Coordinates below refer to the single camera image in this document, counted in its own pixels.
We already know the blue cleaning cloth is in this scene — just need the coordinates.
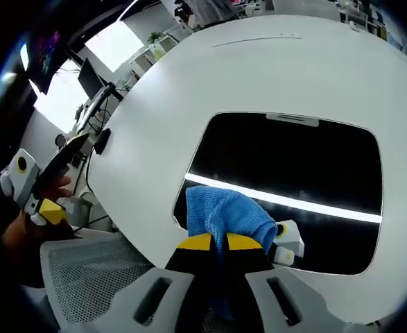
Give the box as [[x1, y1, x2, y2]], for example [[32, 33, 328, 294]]
[[184, 185, 279, 322]]

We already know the black computer monitor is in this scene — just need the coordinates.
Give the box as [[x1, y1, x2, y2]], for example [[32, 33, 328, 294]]
[[77, 58, 104, 99]]

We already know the person's left hand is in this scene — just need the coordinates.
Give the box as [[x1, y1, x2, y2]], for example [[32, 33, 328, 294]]
[[39, 175, 73, 200]]

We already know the black mirror with white frame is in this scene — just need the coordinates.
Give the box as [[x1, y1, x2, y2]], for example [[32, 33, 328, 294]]
[[172, 111, 385, 277]]

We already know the dark wall screen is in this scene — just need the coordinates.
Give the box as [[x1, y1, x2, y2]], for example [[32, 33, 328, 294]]
[[25, 30, 66, 95]]

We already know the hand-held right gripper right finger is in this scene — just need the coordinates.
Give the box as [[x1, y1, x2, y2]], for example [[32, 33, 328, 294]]
[[223, 232, 352, 333]]

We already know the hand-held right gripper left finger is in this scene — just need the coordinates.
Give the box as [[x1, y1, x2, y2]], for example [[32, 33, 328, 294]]
[[111, 232, 222, 333]]

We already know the grey mesh chair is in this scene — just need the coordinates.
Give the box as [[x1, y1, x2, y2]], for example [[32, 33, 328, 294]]
[[39, 230, 156, 327]]

